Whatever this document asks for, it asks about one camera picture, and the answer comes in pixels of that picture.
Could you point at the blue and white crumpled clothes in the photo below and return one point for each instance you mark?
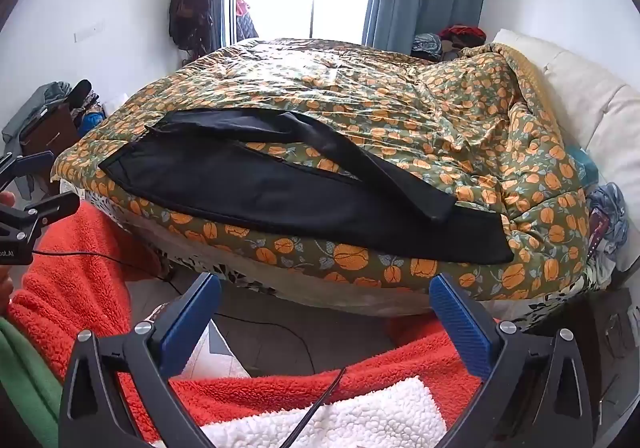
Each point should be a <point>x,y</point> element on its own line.
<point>610,213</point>

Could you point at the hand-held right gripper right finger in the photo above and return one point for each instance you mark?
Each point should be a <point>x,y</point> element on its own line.
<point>457,320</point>

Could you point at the orange fleece robe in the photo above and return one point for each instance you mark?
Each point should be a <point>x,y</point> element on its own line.
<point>80,278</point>

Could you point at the black pants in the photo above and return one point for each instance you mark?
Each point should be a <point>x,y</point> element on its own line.
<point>260,188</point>

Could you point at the blue patterned cloth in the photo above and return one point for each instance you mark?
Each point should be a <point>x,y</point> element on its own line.
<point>427,46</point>

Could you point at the red and dark clothes pile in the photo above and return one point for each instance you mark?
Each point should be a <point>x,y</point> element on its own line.
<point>462,34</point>

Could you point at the white wall plate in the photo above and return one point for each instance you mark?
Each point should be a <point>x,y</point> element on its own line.
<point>89,31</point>

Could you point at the colourful clothes heap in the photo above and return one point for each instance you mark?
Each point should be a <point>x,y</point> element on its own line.
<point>90,116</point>

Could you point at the red and grey jacket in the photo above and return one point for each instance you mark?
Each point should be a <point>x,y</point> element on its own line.
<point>245,18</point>

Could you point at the white and grey bag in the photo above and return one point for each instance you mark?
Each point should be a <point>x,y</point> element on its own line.
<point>215,355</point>

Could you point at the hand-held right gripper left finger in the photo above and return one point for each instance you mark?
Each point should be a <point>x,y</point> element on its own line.
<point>189,320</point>

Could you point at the orange floral green quilt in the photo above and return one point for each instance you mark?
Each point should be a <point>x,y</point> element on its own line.
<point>400,93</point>

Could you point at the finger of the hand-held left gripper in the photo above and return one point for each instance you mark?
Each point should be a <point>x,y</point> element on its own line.
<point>27,165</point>
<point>50,207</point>

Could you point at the person's left hand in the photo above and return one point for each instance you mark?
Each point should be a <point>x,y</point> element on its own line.
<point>6,293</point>

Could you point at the black rounded object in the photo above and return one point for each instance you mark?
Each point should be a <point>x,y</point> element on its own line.
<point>80,93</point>

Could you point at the teal cloth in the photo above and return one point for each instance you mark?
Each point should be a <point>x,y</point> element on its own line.
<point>582,166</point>

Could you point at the leaf print bed sheet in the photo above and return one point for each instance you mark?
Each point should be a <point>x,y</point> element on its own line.
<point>240,278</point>

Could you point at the white padded headboard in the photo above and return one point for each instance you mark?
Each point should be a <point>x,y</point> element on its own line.
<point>590,93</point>

